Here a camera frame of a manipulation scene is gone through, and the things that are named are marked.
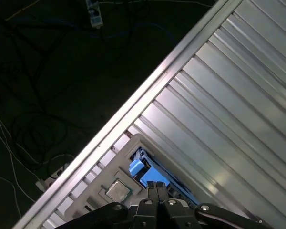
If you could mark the silver CPU chip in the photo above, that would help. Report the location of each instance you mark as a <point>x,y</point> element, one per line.
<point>119,190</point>

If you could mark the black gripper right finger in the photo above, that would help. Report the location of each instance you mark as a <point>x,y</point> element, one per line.
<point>174,214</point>

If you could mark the white power strip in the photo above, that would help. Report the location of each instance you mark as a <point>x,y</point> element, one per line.
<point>95,20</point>

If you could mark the grey parts rack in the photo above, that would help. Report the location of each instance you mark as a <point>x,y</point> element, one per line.
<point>114,167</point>

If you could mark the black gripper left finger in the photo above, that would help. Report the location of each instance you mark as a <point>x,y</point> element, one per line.
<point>145,214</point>

